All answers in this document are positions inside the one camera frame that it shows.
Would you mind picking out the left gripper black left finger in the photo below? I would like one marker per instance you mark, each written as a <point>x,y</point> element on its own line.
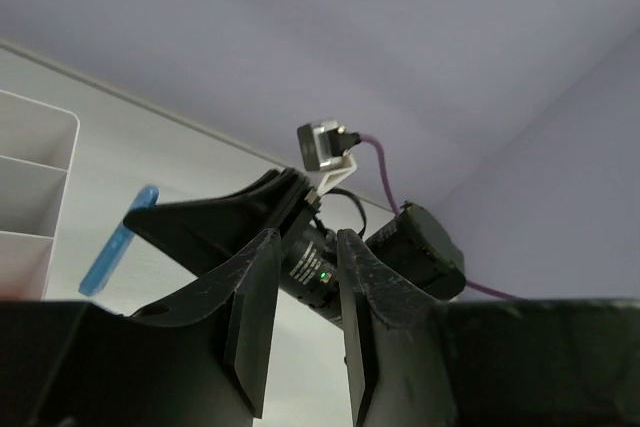
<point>196,357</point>

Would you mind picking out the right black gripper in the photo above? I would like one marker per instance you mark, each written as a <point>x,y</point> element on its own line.
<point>202,234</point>

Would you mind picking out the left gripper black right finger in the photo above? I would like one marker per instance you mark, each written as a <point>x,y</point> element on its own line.
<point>415,361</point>

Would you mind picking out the blue translucent eraser case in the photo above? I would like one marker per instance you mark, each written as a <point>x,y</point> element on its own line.
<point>115,247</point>

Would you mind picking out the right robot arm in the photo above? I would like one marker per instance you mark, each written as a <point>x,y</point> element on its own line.
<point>416,246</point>

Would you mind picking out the translucent pink pen holder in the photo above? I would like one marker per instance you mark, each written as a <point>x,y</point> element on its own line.
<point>37,149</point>

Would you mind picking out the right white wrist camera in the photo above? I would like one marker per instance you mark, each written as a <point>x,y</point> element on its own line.
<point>326,149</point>

